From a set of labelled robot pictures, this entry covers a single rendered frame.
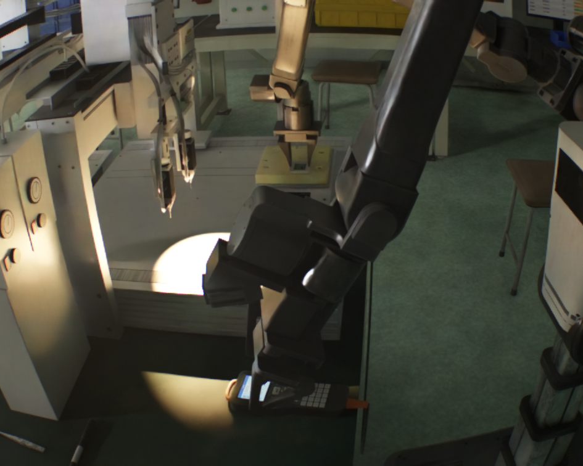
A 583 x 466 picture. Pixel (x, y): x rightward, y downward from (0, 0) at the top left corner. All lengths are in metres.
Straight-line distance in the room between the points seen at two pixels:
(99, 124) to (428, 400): 1.44
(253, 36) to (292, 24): 2.39
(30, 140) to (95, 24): 0.30
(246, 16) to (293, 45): 2.55
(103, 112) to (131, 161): 0.60
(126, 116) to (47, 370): 0.51
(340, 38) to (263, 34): 0.42
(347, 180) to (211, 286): 0.16
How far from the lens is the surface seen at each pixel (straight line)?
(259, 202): 0.60
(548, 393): 1.24
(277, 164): 1.54
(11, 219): 0.96
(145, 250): 1.34
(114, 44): 1.21
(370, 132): 0.58
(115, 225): 1.46
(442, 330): 2.45
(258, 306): 0.74
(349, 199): 0.59
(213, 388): 1.14
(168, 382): 1.17
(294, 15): 1.16
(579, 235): 1.00
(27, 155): 1.01
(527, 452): 1.35
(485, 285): 2.71
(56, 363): 1.13
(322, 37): 3.53
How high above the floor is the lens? 1.54
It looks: 30 degrees down
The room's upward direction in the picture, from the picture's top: 3 degrees counter-clockwise
